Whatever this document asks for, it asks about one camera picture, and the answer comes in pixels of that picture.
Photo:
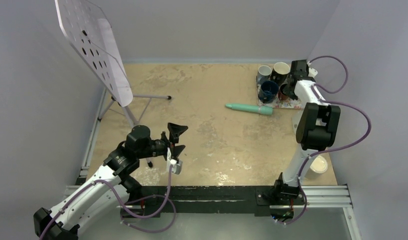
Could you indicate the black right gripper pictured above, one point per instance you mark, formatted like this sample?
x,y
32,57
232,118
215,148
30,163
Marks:
x,y
287,92

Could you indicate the black mug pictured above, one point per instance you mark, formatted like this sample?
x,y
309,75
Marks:
x,y
280,72

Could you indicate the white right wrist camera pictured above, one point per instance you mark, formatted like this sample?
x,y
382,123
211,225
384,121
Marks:
x,y
312,72

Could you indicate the brown mug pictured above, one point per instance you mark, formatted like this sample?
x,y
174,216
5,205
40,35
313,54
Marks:
x,y
281,93

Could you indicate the perforated calibration board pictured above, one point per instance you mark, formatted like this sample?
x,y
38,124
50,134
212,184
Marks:
x,y
93,40

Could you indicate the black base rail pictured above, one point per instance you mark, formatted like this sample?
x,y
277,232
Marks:
x,y
258,200

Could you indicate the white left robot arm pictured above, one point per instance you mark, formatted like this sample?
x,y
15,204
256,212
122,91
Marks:
x,y
62,221

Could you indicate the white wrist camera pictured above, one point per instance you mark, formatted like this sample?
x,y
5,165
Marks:
x,y
173,162
312,72

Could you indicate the floral tray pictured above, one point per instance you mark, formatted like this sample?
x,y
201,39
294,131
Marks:
x,y
287,104

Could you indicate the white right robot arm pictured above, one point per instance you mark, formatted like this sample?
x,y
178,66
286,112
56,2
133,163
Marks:
x,y
316,129

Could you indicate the mint green tube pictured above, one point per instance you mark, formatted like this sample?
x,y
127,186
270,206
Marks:
x,y
262,110

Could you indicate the white box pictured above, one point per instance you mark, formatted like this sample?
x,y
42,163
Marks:
x,y
296,119

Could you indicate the grey mug with lettering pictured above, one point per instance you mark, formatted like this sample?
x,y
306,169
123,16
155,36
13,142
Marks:
x,y
263,74

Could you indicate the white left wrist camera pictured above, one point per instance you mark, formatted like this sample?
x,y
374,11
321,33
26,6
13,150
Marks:
x,y
173,162

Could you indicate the dark blue mug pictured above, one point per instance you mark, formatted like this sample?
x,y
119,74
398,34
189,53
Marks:
x,y
268,91

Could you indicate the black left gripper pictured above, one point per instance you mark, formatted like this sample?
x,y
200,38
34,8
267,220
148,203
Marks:
x,y
175,130

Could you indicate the lilac tripod stand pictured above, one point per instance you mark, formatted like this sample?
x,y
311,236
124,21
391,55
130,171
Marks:
x,y
115,122

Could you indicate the cream mug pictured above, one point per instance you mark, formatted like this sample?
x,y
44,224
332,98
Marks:
x,y
318,167

